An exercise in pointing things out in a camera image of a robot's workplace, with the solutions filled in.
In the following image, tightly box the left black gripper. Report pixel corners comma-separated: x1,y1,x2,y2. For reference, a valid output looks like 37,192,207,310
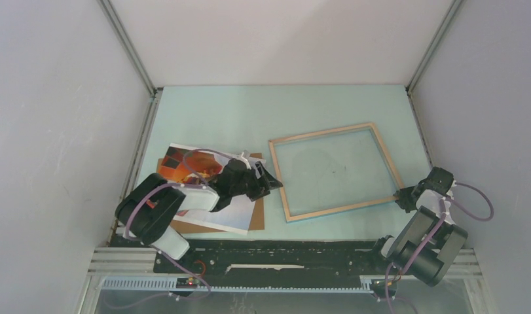
230,161,282,201

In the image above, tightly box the colourful balloon photo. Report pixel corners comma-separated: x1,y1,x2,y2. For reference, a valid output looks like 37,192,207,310
156,143,266,236

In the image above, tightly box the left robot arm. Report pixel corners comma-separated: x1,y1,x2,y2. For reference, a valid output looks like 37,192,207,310
115,158,283,273

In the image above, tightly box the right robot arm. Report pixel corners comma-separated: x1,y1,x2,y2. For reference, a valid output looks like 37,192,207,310
368,167,467,287

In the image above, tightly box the brown backing board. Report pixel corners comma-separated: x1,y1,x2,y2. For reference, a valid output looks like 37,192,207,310
156,148,265,236

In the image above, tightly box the aluminium mounting profile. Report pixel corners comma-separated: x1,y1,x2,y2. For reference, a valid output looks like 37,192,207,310
76,247,494,313

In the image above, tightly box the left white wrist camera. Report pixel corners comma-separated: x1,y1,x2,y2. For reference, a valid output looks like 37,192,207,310
237,150,251,169

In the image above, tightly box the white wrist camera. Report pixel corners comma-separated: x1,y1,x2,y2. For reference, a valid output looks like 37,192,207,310
237,150,251,169
446,180,457,195

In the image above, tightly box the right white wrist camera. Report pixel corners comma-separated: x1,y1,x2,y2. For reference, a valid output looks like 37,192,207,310
446,180,457,195

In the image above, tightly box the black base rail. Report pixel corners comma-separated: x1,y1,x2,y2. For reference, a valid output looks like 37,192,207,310
179,239,388,290

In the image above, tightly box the right corner aluminium post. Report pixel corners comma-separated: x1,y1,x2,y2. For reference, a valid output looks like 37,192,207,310
406,0,465,96

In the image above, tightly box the corner aluminium post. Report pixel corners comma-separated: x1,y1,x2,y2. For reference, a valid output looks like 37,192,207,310
97,0,157,97
406,0,465,96

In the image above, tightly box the left corner aluminium post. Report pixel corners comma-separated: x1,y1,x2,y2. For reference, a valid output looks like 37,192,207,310
97,0,157,97

